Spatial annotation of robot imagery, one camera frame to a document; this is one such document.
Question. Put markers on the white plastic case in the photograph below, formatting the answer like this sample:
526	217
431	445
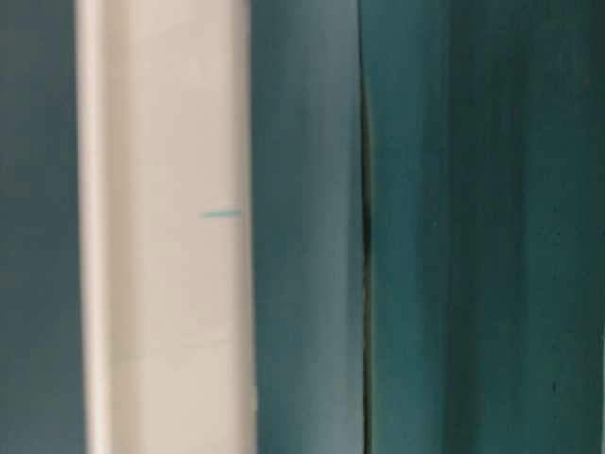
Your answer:
164	186

